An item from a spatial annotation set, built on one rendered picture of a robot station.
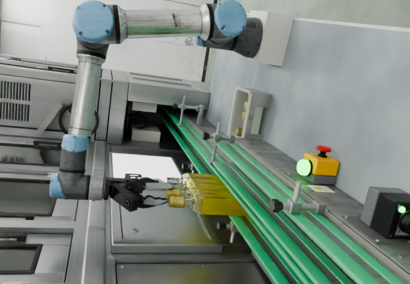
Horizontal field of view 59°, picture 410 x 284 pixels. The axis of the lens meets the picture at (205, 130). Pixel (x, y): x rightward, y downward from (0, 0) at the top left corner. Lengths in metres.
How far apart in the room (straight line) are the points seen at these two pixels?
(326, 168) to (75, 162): 0.71
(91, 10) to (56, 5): 3.78
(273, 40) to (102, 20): 0.61
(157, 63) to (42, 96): 2.91
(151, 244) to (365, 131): 0.67
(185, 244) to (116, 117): 1.17
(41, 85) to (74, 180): 1.11
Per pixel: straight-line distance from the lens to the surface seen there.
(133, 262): 1.12
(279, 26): 1.39
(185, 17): 1.18
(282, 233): 0.92
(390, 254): 0.76
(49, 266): 1.12
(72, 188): 1.13
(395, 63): 0.96
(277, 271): 0.96
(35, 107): 2.20
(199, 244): 1.17
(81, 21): 1.13
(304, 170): 1.02
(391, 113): 0.94
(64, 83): 2.15
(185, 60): 4.97
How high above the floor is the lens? 1.39
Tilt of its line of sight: 17 degrees down
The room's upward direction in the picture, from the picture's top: 84 degrees counter-clockwise
